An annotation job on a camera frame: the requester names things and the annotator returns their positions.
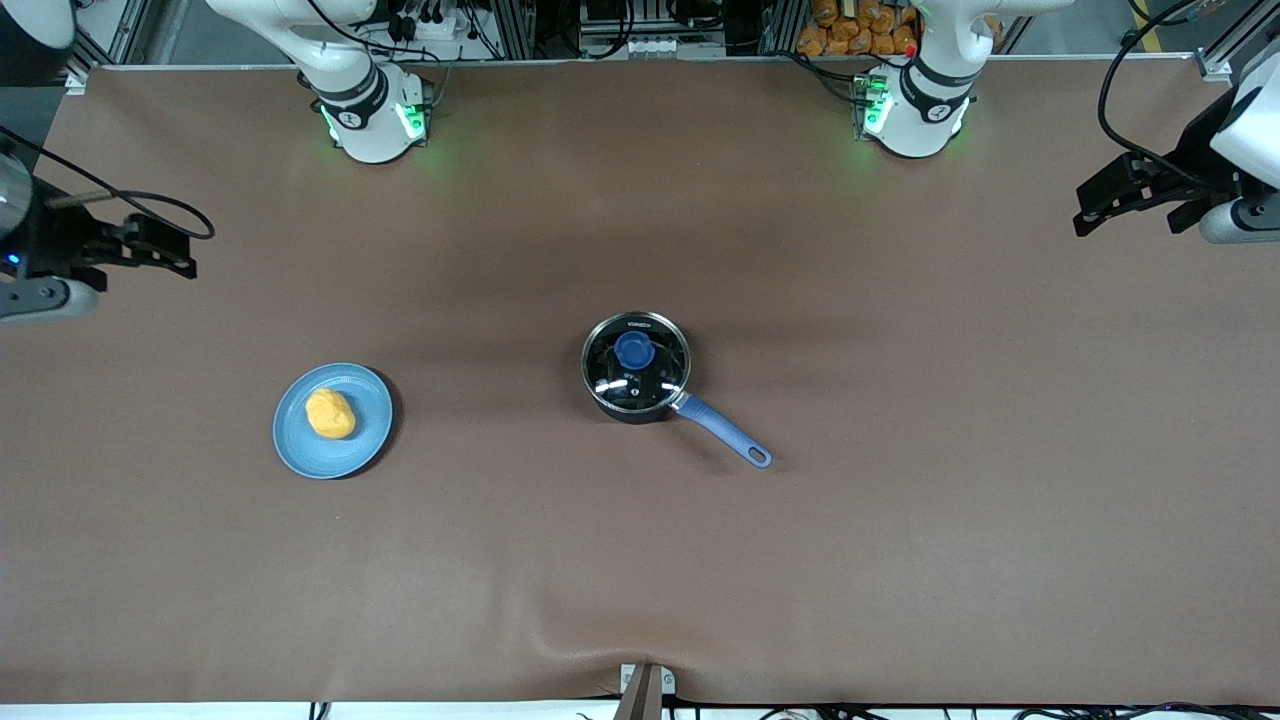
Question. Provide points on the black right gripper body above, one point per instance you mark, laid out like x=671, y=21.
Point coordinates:
x=57, y=243

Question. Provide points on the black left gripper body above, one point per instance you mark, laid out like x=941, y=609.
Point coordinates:
x=1193, y=165

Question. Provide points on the yellow potato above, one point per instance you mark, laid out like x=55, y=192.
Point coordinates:
x=330, y=414

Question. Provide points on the glass lid with blue knob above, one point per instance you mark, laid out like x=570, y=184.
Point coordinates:
x=634, y=350

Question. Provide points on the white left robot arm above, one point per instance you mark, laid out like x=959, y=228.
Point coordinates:
x=915, y=125

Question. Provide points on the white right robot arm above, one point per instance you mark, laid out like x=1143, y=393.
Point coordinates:
x=372, y=128

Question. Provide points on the blue plate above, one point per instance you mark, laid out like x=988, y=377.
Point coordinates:
x=298, y=442

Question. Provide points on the pile of orange items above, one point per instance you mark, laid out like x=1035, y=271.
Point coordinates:
x=858, y=28

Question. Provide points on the white power strip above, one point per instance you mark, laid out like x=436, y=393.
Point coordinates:
x=432, y=24

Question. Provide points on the white terminal block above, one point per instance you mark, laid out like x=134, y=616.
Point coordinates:
x=652, y=45

